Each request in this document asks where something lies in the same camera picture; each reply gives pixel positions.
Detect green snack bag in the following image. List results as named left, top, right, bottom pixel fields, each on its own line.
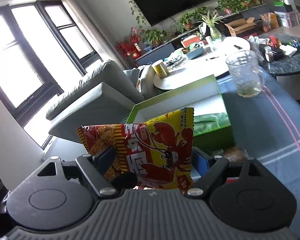
left=193, top=113, right=231, bottom=134

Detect green cardboard box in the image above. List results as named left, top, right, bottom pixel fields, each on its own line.
left=126, top=75, right=235, bottom=153

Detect blue striped tablecloth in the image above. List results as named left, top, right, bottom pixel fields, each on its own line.
left=192, top=67, right=300, bottom=230

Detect red festive decoration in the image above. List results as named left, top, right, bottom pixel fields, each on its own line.
left=115, top=27, right=142, bottom=60

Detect round white coffee table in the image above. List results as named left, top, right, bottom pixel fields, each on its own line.
left=153, top=36, right=250, bottom=90

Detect clear plastic storage bin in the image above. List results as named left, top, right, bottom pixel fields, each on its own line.
left=274, top=10, right=300, bottom=28

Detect potted green plant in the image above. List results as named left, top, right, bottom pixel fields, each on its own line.
left=142, top=29, right=167, bottom=46

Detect grey sofa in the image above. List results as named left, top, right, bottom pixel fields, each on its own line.
left=46, top=60, right=145, bottom=143

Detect blue tray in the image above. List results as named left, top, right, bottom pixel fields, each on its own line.
left=185, top=47, right=204, bottom=60

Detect spider plant in vase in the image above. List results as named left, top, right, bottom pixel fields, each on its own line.
left=199, top=10, right=222, bottom=40

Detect clear glass mug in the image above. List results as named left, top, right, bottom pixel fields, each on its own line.
left=226, top=50, right=265, bottom=98

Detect dark tv cabinet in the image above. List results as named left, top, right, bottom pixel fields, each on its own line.
left=135, top=3, right=271, bottom=67

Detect gold tin can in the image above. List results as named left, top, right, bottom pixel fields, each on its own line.
left=151, top=60, right=169, bottom=79

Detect orange packaged bread bun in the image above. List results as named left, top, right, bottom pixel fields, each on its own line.
left=223, top=145, right=248, bottom=163

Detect dark round side table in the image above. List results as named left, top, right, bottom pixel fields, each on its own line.
left=261, top=33, right=300, bottom=100

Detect red yellow lobster snack bag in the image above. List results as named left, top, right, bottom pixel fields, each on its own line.
left=76, top=107, right=194, bottom=191

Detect open cardboard box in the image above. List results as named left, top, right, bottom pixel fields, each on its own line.
left=224, top=17, right=256, bottom=36

